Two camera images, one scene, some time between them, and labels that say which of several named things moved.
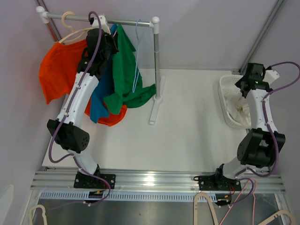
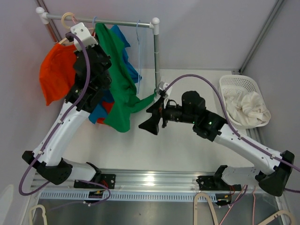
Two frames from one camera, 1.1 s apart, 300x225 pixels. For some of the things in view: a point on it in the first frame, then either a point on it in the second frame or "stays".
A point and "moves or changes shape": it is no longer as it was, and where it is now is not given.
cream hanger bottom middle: [195, 205] stays
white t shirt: [237, 106] stays
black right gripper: [240, 82] -> [151, 124]
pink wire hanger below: [238, 197] stays
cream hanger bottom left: [43, 214] stays
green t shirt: [129, 89] moves or changes shape
